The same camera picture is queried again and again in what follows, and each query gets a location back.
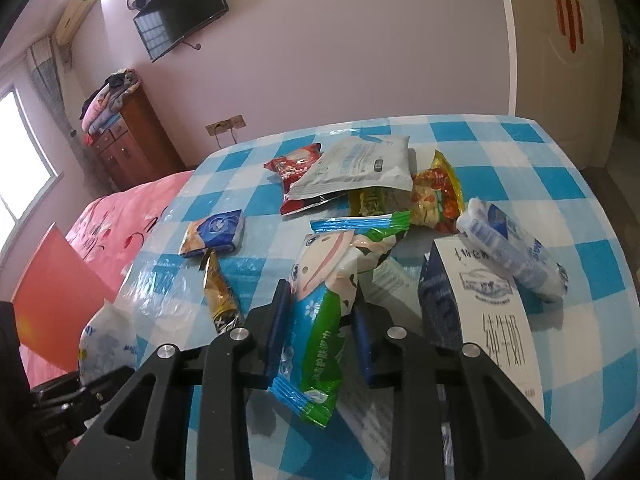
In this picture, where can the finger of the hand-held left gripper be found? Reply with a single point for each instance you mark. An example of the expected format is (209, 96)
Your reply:
(107, 379)

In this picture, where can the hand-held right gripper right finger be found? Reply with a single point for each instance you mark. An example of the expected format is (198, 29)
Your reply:
(367, 347)

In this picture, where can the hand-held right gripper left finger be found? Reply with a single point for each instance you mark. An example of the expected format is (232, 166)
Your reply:
(278, 332)

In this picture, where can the white blue plastic bag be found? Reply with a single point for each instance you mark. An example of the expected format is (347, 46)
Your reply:
(106, 342)

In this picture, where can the green cartoon wet wipes packet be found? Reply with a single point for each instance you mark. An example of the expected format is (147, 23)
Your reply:
(320, 280)

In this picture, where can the gold black coffee sachet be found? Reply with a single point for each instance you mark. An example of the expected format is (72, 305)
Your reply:
(220, 295)

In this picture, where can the yellow instant noodle packet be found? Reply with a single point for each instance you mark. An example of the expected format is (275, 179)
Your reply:
(435, 197)

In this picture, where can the orange red board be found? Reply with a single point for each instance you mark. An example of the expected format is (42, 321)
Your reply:
(55, 300)

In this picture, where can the dark blue white milk carton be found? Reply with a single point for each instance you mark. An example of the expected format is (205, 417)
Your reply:
(480, 310)

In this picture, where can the blue biscuit packet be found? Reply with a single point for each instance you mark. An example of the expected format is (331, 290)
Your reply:
(214, 232)

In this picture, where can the pink printed bed blanket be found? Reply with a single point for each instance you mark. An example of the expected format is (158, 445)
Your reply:
(115, 220)

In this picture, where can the red snack packet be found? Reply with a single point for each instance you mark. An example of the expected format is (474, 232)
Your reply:
(295, 162)

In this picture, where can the white blue tissue pack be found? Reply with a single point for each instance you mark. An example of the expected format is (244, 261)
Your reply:
(515, 250)

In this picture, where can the white grey foil pouch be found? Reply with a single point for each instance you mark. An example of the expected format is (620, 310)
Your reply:
(357, 165)

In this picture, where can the brown wooden cabinet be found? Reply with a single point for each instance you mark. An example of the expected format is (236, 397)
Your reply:
(137, 145)

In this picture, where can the bright window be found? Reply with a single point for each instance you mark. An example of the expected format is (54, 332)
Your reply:
(20, 160)

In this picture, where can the blue white checkered tablecloth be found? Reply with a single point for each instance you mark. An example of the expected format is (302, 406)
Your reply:
(550, 180)

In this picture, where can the pile of folded blankets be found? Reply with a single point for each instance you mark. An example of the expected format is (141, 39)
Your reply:
(107, 102)

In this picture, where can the grey curtain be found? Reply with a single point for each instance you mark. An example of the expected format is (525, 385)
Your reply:
(52, 90)

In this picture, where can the cream door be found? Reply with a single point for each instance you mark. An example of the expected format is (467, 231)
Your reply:
(560, 100)

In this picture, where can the red paper door decoration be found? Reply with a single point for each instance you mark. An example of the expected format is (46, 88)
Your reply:
(567, 5)

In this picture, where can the wall socket strip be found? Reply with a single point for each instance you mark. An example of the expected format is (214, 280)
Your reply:
(226, 124)

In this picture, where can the wall-mounted flat television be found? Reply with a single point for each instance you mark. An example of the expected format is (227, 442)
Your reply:
(180, 10)

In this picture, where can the wall air conditioner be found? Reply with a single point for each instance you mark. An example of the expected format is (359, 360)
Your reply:
(75, 17)

